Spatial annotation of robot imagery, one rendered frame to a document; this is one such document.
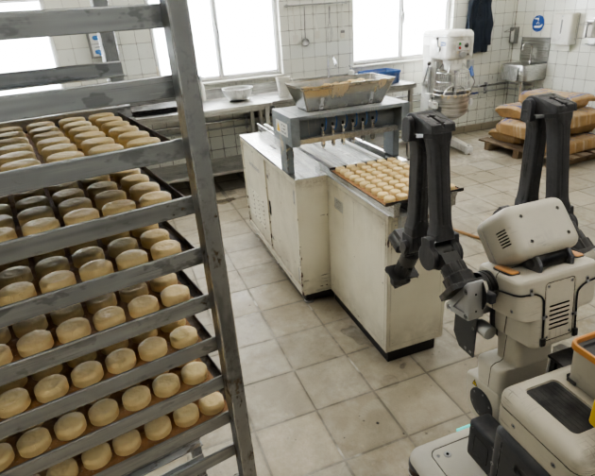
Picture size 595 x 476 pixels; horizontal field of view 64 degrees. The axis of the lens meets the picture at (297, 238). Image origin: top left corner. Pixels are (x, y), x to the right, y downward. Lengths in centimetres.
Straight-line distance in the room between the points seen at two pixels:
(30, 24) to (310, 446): 190
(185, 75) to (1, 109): 23
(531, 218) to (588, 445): 56
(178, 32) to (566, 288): 117
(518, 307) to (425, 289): 110
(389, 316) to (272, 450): 82
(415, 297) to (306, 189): 84
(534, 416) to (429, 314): 133
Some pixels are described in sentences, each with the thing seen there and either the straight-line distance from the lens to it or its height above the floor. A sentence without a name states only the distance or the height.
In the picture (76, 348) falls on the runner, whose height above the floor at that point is 123.
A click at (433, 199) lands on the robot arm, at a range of 139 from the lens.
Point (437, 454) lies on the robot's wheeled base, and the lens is 186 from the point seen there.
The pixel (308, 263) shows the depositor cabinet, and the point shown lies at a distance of 289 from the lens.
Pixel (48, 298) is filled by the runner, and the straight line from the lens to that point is 77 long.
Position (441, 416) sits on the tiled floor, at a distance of 237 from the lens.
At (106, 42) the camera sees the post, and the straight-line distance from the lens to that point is 114.
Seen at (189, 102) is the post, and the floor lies 157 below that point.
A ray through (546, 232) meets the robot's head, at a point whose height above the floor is 110.
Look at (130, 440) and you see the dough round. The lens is 102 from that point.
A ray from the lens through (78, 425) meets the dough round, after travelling 95.
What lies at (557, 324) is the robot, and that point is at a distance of 151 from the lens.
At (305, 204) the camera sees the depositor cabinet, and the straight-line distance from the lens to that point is 273.
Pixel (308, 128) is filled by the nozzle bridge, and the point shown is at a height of 109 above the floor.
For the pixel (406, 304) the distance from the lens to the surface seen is 242.
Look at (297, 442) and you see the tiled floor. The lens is 224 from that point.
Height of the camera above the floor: 167
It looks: 25 degrees down
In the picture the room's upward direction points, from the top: 4 degrees counter-clockwise
